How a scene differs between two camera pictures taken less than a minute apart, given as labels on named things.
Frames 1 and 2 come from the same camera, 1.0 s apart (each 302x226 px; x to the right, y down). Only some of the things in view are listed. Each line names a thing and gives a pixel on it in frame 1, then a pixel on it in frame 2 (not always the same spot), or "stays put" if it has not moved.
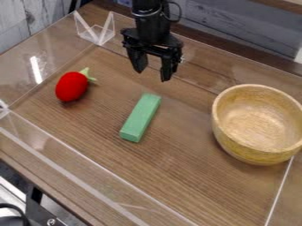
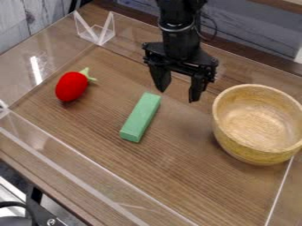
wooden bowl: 257,124 stays put
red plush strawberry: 71,85 stays put
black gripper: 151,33 -> 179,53
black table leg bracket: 38,214 stays put
